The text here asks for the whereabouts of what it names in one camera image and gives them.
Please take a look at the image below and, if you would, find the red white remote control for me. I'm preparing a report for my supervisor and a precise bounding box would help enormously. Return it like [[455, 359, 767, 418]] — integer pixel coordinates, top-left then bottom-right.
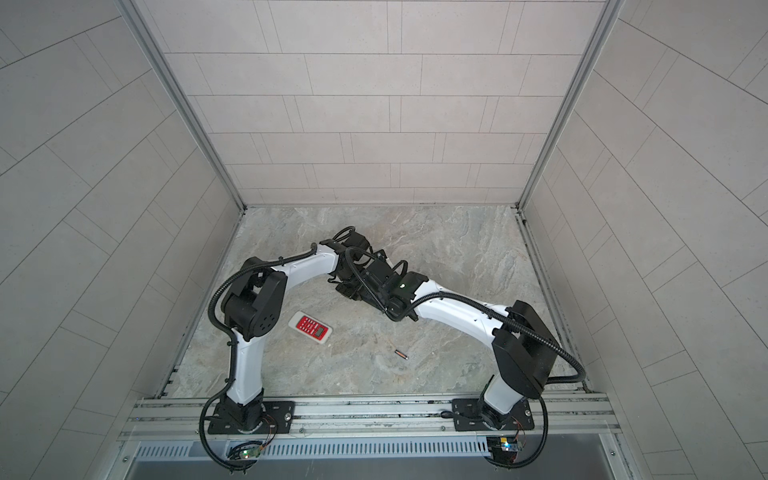
[[288, 311, 333, 344]]

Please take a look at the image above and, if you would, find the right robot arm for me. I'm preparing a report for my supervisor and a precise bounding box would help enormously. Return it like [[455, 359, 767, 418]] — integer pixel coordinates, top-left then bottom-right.
[[337, 248, 573, 418]]

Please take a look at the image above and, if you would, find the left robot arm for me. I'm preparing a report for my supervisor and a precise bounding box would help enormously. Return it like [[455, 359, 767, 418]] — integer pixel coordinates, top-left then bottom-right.
[[210, 227, 370, 408]]

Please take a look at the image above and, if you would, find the right circuit board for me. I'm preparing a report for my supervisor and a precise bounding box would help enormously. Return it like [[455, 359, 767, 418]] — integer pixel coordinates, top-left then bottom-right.
[[486, 436, 524, 466]]

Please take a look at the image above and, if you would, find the circuit board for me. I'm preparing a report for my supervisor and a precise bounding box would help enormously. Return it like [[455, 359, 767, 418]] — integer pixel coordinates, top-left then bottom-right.
[[227, 440, 265, 461], [486, 436, 524, 466]]

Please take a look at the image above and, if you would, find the left circuit board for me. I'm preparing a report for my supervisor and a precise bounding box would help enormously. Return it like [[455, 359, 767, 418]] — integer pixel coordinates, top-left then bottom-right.
[[227, 440, 265, 461]]

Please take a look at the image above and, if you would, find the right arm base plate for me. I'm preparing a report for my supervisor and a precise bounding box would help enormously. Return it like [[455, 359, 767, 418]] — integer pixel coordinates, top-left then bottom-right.
[[441, 398, 535, 432]]

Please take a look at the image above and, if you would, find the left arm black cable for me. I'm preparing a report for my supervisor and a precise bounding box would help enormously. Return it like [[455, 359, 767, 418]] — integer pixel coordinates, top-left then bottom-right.
[[206, 242, 319, 361]]

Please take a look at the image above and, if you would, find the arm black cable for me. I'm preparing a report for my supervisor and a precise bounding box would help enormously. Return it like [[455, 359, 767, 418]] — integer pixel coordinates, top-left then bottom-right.
[[344, 245, 588, 385], [206, 242, 319, 361]]

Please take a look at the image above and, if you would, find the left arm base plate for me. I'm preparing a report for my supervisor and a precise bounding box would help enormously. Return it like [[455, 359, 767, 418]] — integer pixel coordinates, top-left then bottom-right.
[[207, 397, 296, 435]]

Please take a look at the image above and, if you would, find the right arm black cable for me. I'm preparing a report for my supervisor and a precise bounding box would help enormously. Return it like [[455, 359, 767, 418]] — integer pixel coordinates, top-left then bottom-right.
[[344, 245, 588, 385]]

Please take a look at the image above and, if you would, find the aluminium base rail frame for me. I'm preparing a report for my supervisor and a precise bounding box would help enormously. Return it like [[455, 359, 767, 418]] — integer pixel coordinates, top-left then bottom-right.
[[118, 391, 621, 441]]

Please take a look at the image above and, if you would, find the aluminium corner post left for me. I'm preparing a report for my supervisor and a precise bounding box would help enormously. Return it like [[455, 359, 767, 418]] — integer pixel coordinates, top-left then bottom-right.
[[115, 0, 247, 213]]

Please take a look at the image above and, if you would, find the aluminium corner post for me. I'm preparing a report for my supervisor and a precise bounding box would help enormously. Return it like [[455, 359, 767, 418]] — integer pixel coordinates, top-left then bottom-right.
[[516, 0, 623, 212], [115, 0, 247, 213]]

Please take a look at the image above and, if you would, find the aluminium corner post right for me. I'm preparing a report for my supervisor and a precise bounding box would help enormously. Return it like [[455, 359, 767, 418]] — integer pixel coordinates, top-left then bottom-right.
[[516, 0, 623, 212]]

